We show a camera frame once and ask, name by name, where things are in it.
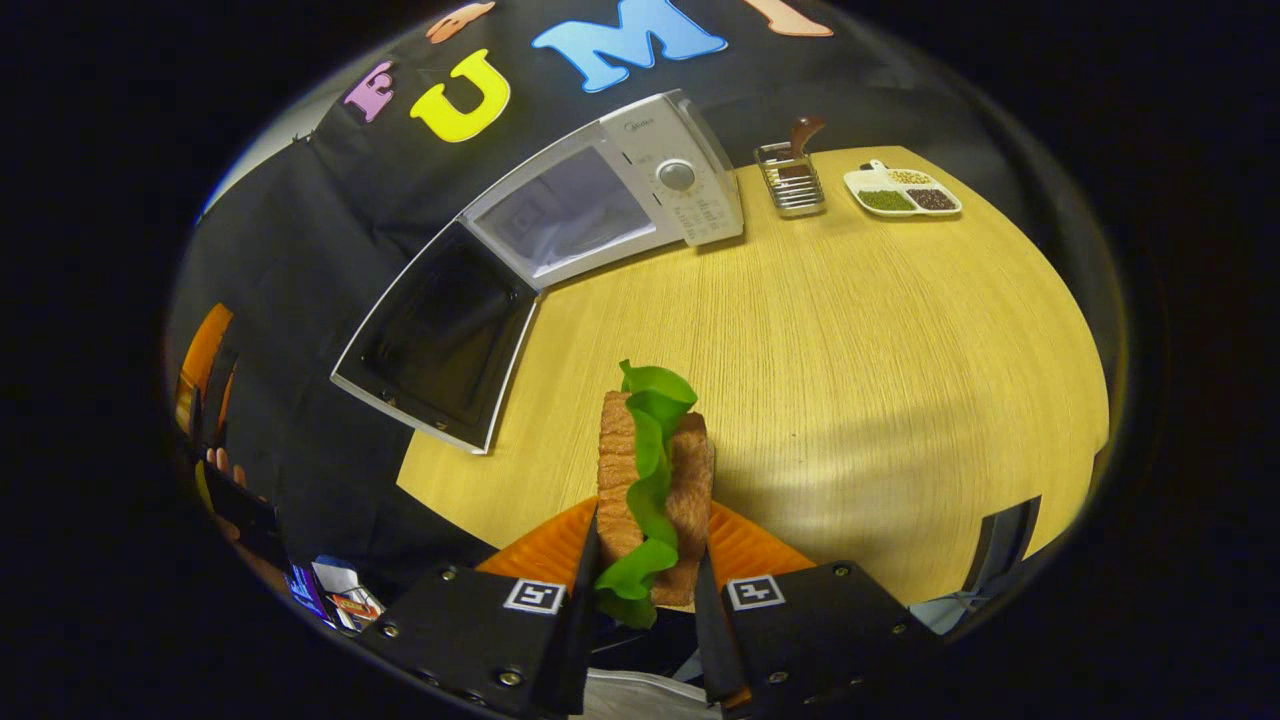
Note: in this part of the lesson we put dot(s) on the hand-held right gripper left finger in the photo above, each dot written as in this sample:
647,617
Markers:
578,650

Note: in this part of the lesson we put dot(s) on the colourful printed packets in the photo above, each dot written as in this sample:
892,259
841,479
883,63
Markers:
345,600

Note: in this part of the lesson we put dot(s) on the white divided dish of beans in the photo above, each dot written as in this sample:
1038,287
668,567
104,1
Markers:
900,195

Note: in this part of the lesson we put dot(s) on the black backdrop cloth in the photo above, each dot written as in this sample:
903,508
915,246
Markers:
330,230

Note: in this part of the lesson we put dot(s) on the lettuce sandwich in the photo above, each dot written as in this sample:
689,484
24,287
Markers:
625,470

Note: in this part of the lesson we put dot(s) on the brown spoon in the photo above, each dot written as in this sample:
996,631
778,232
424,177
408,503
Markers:
805,132

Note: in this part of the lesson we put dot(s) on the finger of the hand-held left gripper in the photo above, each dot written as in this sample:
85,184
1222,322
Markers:
200,350

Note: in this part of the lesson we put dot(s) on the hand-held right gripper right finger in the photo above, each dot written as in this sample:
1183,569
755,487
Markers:
712,640

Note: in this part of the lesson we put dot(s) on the white microwave oven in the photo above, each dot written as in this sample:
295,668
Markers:
650,150

